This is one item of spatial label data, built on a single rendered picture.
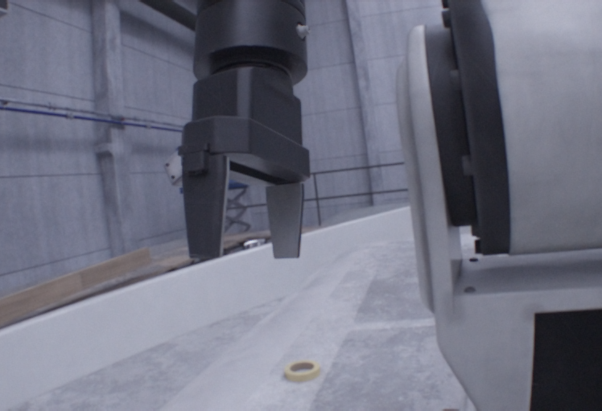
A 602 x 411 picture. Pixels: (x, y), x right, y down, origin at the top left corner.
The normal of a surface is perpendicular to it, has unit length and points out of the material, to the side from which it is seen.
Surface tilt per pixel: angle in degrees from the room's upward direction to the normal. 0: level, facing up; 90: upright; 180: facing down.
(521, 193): 122
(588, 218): 131
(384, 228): 90
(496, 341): 100
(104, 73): 90
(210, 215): 78
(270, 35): 83
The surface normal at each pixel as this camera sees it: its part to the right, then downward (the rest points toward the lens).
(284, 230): -0.41, -0.11
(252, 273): 0.74, -0.05
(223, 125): 0.35, -0.14
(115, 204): -0.26, 0.08
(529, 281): -0.11, -0.99
